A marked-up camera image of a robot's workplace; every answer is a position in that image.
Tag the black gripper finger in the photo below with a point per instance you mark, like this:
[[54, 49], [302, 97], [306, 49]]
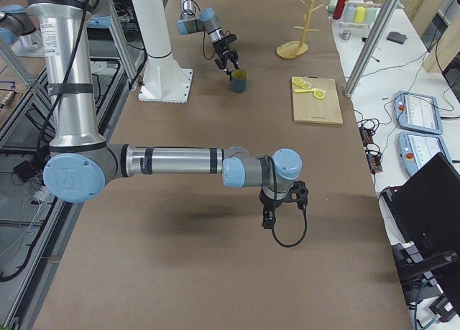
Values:
[[234, 58], [222, 65]]

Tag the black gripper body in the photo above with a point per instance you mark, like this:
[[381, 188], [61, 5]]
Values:
[[267, 203], [221, 48]]

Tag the dark blue cup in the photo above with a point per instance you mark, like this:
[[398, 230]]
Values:
[[238, 80]]

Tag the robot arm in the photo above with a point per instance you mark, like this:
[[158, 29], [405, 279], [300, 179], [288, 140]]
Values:
[[82, 162], [193, 20]]

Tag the wooden cup rack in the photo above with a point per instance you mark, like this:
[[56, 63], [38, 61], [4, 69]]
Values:
[[294, 49]]

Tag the small steel cup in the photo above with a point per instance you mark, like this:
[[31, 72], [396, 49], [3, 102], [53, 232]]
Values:
[[345, 35]]

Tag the grey cup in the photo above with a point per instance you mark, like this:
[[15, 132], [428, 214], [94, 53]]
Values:
[[349, 12]]

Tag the yellow cup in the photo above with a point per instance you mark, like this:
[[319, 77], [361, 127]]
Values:
[[360, 14]]

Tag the light blue cup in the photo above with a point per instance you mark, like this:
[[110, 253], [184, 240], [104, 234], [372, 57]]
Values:
[[370, 14]]

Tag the yellow plastic knife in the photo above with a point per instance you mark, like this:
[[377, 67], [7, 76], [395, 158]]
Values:
[[301, 90]]

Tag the lemon slice middle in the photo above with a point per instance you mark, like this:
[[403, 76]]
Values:
[[301, 83]]

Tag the wooden cutting board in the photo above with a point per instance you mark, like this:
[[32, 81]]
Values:
[[308, 109]]

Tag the lemon slice under knife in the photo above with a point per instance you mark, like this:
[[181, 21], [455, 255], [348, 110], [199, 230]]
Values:
[[319, 95]]

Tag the lemon slice front left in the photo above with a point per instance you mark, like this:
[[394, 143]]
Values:
[[320, 92]]

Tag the lower teach pendant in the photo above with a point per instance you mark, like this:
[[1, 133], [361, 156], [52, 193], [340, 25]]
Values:
[[417, 149]]

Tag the teach pendant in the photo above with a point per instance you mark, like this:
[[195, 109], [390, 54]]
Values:
[[417, 149], [418, 112]]

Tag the black laptop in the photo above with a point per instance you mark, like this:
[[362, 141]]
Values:
[[426, 207]]

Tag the red bottle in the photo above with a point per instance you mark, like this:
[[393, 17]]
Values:
[[339, 9]]

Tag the upper teach pendant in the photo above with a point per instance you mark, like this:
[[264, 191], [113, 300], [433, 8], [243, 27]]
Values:
[[418, 112]]

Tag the black small device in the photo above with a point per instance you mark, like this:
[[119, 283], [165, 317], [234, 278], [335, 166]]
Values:
[[397, 37]]

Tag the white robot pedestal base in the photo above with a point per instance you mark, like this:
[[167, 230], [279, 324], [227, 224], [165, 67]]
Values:
[[163, 79]]

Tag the aluminium frame post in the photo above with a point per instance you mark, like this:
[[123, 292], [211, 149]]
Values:
[[370, 45]]

